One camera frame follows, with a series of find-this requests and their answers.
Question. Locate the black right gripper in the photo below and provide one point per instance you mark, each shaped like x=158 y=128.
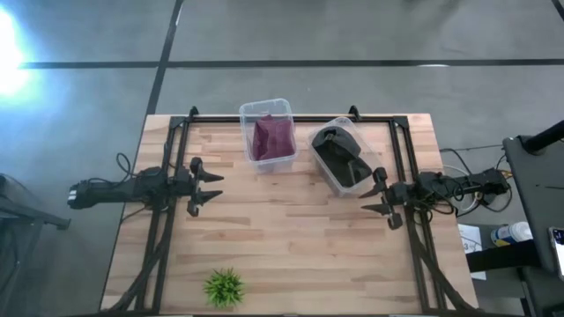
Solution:
x=398 y=193

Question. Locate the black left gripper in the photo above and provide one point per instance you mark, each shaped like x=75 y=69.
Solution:
x=194 y=193

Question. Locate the black cap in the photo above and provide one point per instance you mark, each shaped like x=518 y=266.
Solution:
x=341 y=141

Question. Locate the maroon cap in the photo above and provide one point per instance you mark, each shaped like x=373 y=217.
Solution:
x=273 y=138

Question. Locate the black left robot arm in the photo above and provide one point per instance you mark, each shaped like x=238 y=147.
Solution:
x=114 y=189

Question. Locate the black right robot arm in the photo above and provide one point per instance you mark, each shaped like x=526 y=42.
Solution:
x=462 y=184

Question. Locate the clear plastic container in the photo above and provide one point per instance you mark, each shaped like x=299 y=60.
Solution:
x=376 y=163
x=247 y=132

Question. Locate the small green artificial plant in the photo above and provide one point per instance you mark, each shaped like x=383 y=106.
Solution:
x=224 y=288

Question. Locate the white paper sheet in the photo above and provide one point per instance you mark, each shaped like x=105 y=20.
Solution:
x=472 y=240

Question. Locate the black bar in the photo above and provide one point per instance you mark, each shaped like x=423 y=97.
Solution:
x=502 y=257

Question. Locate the white bottle with blue label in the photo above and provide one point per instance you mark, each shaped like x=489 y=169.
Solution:
x=511 y=233

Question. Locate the grey side desk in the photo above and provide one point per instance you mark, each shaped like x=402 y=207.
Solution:
x=537 y=193

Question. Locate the black pole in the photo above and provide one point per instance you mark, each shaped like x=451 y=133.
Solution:
x=544 y=137

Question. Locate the grey metal stand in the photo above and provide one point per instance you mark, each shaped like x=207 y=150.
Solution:
x=26 y=216

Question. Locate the smartphone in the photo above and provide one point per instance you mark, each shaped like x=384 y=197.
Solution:
x=558 y=251

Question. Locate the black metal table frame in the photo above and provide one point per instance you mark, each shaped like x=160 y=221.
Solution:
x=211 y=119

